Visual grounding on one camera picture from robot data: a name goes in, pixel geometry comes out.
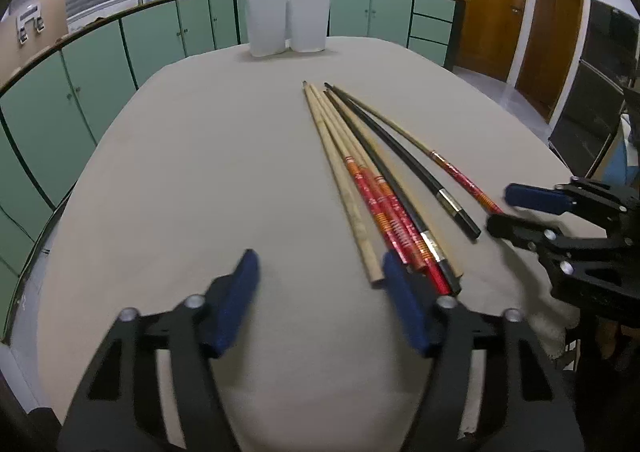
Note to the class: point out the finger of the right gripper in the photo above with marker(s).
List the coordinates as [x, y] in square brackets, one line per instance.
[520, 232]
[613, 208]

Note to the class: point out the plain wooden chopstick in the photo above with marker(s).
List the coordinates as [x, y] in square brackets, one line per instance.
[339, 172]

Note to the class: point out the green lower kitchen cabinets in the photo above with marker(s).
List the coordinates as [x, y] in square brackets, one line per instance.
[56, 109]

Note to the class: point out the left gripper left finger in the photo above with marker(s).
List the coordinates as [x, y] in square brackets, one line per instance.
[116, 406]

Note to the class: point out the white twin utensil holder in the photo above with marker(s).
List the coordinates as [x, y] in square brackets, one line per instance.
[272, 26]

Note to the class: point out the light wooden chopstick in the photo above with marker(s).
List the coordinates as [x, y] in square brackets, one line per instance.
[417, 227]

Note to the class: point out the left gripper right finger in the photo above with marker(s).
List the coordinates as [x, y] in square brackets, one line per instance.
[524, 406]

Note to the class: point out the red patterned wooden chopstick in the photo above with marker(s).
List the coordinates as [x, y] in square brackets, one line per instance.
[358, 164]

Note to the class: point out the brown board with hooks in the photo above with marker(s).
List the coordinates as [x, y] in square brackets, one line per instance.
[36, 26]

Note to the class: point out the thin red chopstick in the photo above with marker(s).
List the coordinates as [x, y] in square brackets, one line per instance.
[489, 205]

